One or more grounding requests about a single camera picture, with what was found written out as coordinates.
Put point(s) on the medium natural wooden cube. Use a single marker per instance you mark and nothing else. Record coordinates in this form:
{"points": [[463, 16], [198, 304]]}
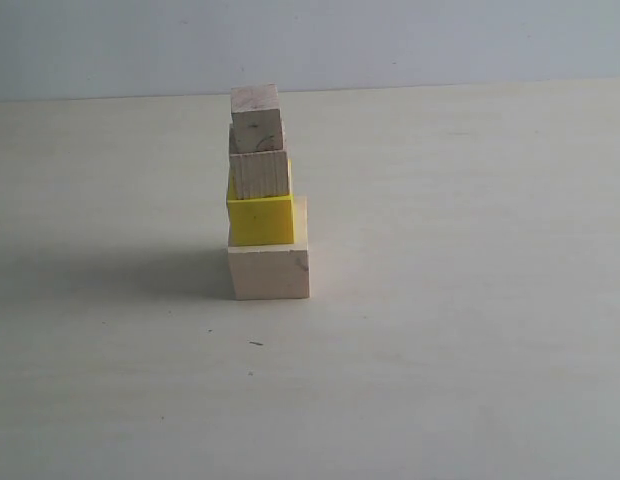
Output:
{"points": [[259, 174]]}

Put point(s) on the large pale wooden cube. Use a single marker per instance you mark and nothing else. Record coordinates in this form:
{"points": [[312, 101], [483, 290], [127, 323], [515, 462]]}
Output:
{"points": [[273, 272]]}

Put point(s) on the yellow cube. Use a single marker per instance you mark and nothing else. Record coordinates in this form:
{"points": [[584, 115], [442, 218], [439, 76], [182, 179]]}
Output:
{"points": [[259, 221]]}

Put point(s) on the small natural wooden cube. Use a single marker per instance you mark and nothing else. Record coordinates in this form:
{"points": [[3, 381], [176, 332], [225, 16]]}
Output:
{"points": [[256, 118]]}

